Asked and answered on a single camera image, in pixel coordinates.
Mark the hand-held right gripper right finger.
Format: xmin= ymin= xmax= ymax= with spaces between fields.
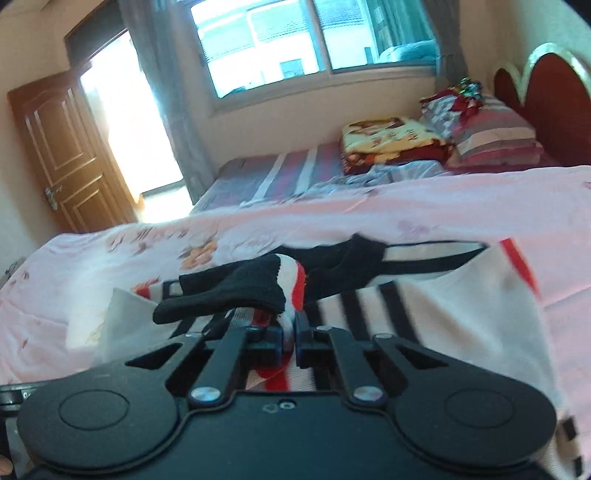
xmin=294 ymin=313 xmax=451 ymax=409

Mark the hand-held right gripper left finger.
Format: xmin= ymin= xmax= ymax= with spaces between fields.
xmin=124 ymin=324 xmax=284 ymax=411

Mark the striped knit sweater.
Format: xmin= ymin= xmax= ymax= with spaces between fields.
xmin=67 ymin=233 xmax=583 ymax=480

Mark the pink floral bed cover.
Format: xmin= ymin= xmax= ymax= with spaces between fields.
xmin=0 ymin=165 xmax=591 ymax=480

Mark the striped bed sheet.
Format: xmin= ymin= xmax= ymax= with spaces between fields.
xmin=191 ymin=141 xmax=561 ymax=214

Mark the folded printed blanket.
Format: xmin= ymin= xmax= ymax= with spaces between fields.
xmin=339 ymin=117 xmax=456 ymax=175

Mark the brown wooden door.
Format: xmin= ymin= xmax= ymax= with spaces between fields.
xmin=6 ymin=69 xmax=140 ymax=234

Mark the grey curtain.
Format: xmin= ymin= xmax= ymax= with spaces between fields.
xmin=421 ymin=0 xmax=472 ymax=99
xmin=117 ymin=0 xmax=219 ymax=205

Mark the striped pillow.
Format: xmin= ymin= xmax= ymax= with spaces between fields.
xmin=419 ymin=93 xmax=546 ymax=169

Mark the red patterned cloth bundle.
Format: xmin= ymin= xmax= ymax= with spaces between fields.
xmin=419 ymin=78 xmax=486 ymax=117

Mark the sliding glass window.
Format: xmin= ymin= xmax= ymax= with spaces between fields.
xmin=184 ymin=0 xmax=445 ymax=117

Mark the teal quilt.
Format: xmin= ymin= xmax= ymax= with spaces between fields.
xmin=378 ymin=39 xmax=440 ymax=66

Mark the red scalloped headboard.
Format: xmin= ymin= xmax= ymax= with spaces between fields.
xmin=491 ymin=42 xmax=591 ymax=168

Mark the metal door handle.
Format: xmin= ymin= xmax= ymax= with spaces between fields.
xmin=44 ymin=184 xmax=64 ymax=213

